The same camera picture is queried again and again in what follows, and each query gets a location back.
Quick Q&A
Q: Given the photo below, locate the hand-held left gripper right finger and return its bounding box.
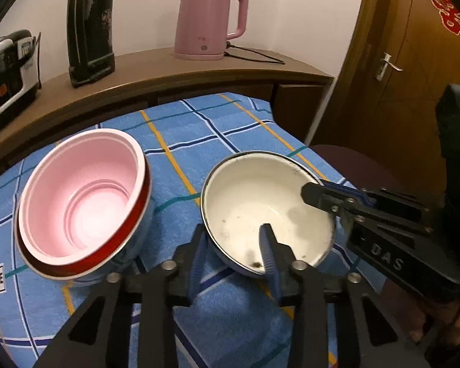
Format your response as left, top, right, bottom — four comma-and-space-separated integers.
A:
258, 223, 430, 368

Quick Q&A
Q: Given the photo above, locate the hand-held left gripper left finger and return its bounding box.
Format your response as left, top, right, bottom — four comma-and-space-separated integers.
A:
34, 232, 208, 368

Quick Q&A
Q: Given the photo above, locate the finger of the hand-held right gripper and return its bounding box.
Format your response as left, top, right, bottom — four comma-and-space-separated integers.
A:
301, 181, 363, 216
324, 183, 371, 201

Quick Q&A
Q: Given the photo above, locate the white enamel bowl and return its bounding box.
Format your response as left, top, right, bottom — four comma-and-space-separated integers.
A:
200, 151, 337, 279

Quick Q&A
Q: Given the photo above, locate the person's right hand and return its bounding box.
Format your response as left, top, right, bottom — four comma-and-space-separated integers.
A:
383, 279, 460, 350

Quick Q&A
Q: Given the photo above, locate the dark round stool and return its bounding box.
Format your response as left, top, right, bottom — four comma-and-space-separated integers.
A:
310, 144, 404, 194

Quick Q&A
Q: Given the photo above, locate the pink bowl with red rim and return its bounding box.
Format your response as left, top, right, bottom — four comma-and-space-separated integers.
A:
14, 134, 154, 288

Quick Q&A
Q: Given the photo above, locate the blue plaid cloth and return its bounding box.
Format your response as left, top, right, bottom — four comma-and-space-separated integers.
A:
0, 93, 407, 368

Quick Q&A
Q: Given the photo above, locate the pink plastic bowl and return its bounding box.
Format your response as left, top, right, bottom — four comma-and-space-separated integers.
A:
18, 129, 146, 268

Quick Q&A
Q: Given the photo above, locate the brown wooden door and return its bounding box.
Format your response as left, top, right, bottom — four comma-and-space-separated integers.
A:
310, 0, 460, 150

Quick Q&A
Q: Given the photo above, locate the red paper door decoration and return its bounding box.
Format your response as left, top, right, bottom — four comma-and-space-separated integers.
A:
430, 0, 460, 50

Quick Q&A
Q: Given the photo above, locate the brown wooden cabinet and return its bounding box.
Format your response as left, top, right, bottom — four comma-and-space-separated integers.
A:
0, 47, 335, 186

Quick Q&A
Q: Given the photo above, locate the pink electric kettle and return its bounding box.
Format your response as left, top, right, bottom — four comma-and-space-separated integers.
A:
174, 0, 250, 61

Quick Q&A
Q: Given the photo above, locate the black thermos flask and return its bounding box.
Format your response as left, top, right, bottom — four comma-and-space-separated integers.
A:
66, 0, 117, 88

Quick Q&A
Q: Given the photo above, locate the white rice cooker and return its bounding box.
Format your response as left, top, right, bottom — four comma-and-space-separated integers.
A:
0, 29, 43, 138

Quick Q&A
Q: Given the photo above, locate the silver door handle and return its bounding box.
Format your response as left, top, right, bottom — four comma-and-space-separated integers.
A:
376, 53, 404, 82

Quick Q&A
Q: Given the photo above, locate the black kettle power cable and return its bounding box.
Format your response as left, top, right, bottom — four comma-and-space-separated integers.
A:
224, 41, 286, 65

